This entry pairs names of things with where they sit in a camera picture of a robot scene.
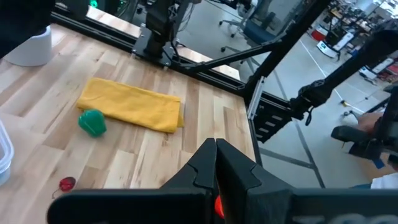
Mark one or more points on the red toy bell pepper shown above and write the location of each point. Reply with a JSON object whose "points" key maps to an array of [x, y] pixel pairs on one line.
{"points": [[219, 207]]}

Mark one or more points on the snake plant in white pot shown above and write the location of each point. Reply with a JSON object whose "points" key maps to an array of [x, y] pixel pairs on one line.
{"points": [[31, 53]]}

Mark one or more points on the yellow cloth napkin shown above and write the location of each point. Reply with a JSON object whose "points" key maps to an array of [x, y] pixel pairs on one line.
{"points": [[130, 104]]}

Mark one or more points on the person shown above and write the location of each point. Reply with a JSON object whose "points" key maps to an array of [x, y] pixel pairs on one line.
{"points": [[385, 182]]}

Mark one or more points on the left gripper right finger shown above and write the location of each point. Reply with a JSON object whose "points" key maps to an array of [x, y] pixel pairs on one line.
{"points": [[242, 193]]}

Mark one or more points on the green toy bell pepper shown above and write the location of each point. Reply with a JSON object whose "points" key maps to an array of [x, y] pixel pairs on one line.
{"points": [[92, 123]]}

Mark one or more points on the clear plastic food container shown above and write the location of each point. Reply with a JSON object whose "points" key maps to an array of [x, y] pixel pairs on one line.
{"points": [[4, 168]]}

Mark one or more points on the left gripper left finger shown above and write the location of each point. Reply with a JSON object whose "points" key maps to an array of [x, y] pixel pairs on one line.
{"points": [[202, 174]]}

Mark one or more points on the blue office chair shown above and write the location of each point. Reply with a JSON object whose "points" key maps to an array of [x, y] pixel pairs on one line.
{"points": [[258, 31]]}

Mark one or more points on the silver aluminium bracket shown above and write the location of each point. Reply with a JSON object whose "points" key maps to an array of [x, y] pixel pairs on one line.
{"points": [[255, 99]]}

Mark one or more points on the black aluminium table frame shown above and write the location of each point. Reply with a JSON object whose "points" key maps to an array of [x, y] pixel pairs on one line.
{"points": [[93, 31]]}

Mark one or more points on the person's right hand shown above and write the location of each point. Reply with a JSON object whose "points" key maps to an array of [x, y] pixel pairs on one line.
{"points": [[370, 123]]}

